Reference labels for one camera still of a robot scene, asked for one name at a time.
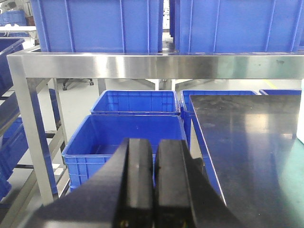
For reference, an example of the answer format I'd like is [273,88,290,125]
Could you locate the blue crate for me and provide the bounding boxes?
[174,0,304,53]
[30,0,163,53]

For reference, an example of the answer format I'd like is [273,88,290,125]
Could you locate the blue crate upper right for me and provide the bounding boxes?
[174,0,304,53]

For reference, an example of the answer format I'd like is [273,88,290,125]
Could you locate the blue crate floor far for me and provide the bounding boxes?
[91,90,180,115]

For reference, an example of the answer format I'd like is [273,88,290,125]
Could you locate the blue crate floor near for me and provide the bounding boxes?
[62,114,186,190]

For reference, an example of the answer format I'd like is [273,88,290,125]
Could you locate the steel shelf frame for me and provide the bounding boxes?
[7,46,304,205]

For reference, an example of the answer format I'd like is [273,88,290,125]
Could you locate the blue crate floor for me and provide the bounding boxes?
[180,90,257,148]
[62,114,186,190]
[91,90,180,115]

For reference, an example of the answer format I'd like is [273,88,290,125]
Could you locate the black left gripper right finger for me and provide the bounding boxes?
[154,140,244,228]

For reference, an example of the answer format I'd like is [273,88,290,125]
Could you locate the blue crate floor right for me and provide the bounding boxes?
[180,90,257,148]

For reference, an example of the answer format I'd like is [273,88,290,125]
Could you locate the blue crate upper left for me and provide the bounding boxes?
[30,0,163,53]

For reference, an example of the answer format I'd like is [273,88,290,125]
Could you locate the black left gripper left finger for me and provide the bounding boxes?
[23,138,153,228]

